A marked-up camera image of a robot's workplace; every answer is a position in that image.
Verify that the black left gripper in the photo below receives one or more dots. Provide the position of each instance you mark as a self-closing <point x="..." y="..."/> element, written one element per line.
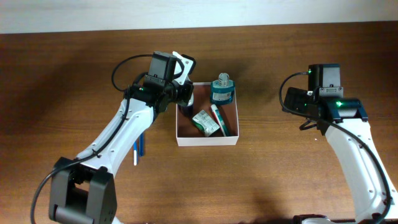
<point x="186" y="88"/>

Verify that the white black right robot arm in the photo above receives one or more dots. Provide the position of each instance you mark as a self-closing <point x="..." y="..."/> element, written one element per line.
<point x="344" y="123"/>

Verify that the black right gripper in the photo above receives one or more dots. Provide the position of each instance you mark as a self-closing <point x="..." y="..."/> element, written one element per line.
<point x="296" y="96"/>

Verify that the pink open box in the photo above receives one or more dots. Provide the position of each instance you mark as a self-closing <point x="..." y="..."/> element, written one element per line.
<point x="189" y="135"/>

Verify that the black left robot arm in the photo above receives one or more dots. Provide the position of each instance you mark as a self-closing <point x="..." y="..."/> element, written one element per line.
<point x="83" y="189"/>

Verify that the blue white toothbrush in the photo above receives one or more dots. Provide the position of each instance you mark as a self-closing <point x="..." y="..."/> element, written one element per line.
<point x="135" y="156"/>

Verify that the clear pump soap bottle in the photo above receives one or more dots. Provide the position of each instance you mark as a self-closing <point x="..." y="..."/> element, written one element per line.
<point x="187" y="110"/>

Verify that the white green soap packet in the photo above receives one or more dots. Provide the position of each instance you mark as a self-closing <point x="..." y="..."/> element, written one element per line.
<point x="205" y="123"/>

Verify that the blue disposable razor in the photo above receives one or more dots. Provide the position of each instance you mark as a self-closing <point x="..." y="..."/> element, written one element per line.
<point x="141" y="145"/>

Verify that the blue Listerine mouthwash bottle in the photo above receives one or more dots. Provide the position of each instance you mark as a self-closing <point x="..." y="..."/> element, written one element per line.
<point x="222" y="90"/>

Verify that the teal Colgate toothpaste tube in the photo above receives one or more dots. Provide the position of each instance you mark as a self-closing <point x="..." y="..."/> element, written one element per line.
<point x="220" y="121"/>

